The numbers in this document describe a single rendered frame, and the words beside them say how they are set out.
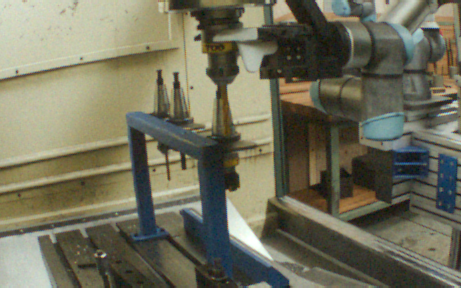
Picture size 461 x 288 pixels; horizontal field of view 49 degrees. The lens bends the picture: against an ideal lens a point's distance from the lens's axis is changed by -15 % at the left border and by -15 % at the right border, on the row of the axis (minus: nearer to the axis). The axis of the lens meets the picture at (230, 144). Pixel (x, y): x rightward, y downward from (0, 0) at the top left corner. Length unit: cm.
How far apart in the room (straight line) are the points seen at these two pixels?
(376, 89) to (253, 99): 109
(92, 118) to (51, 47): 27
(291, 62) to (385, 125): 20
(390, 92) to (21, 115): 115
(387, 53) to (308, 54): 15
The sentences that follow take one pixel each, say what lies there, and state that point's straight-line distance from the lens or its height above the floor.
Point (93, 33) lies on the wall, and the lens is 173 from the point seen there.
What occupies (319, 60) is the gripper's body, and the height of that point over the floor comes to 138.
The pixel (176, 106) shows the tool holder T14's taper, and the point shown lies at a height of 125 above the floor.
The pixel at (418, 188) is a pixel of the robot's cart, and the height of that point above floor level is 89.
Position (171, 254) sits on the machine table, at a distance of 139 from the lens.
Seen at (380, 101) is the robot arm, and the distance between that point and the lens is 89.
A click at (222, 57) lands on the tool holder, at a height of 139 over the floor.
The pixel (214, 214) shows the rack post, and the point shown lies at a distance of 104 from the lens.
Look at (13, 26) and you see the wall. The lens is 169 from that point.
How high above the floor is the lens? 145
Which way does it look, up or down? 13 degrees down
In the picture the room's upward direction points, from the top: 4 degrees counter-clockwise
